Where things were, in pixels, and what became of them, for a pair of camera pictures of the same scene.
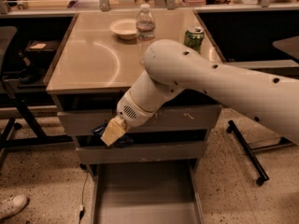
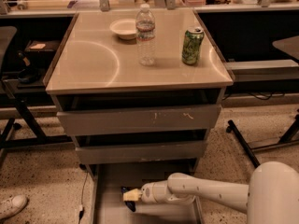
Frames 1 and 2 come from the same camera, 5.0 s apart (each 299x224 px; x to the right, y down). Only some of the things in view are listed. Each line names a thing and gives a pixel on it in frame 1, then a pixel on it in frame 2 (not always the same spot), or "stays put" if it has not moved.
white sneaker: (12, 205) stays put
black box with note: (42, 47) stays put
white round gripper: (135, 110) -> (149, 192)
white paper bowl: (125, 28) stays put
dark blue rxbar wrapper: (124, 141) -> (130, 203)
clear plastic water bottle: (146, 30) stays put
